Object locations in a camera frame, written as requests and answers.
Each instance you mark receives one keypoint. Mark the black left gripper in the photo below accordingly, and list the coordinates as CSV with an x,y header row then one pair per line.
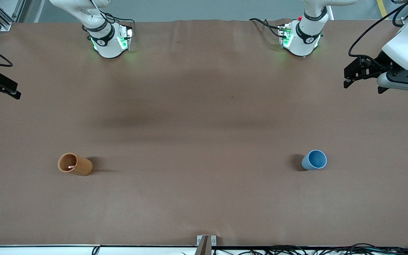
x,y
378,64

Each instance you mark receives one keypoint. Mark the blue cup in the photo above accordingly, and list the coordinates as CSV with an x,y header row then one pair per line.
x,y
313,160

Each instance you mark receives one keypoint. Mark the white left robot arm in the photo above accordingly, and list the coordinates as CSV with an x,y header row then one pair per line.
x,y
305,35

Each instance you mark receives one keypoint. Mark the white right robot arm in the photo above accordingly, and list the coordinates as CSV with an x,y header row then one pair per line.
x,y
106,42

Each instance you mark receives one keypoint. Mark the orange-brown cylindrical cup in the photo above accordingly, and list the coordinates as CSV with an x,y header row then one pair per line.
x,y
81,167

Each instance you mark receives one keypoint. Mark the brown table cover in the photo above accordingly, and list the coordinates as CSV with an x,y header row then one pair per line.
x,y
190,194

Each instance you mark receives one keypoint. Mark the aluminium frame profile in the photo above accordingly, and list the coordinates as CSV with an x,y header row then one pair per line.
x,y
2,17

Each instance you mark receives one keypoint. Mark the small metal bracket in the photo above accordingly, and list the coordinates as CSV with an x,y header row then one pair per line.
x,y
199,240

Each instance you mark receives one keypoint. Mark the brown camera post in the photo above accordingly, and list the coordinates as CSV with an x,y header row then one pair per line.
x,y
204,246

